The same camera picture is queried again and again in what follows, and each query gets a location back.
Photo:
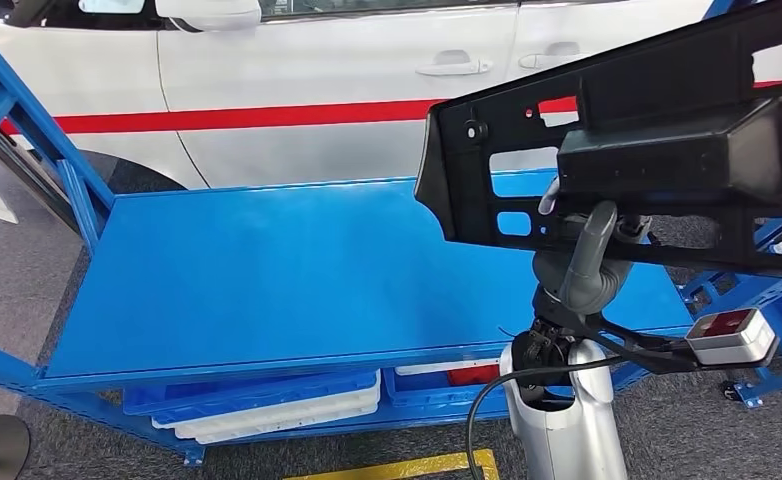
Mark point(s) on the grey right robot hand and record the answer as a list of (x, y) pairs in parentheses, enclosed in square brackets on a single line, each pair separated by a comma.
[(583, 278)]

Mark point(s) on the long black plastic panel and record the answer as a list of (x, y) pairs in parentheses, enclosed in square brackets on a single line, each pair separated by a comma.
[(662, 66)]

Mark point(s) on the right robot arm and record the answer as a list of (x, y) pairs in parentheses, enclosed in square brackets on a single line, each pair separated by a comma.
[(563, 430)]

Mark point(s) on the blue metal shelf rack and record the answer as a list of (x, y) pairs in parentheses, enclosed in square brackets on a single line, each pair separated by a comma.
[(298, 278)]

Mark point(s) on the red plastic item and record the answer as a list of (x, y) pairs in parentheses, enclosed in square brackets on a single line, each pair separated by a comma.
[(474, 376)]

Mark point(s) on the white plastic tray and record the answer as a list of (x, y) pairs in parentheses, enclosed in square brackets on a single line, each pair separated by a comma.
[(431, 366), (265, 416), (285, 430)]

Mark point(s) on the white car with red stripe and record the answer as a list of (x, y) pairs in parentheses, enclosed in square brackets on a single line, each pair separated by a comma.
[(298, 66)]

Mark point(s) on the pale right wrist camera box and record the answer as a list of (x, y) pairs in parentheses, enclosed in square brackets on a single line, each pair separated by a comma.
[(729, 338)]

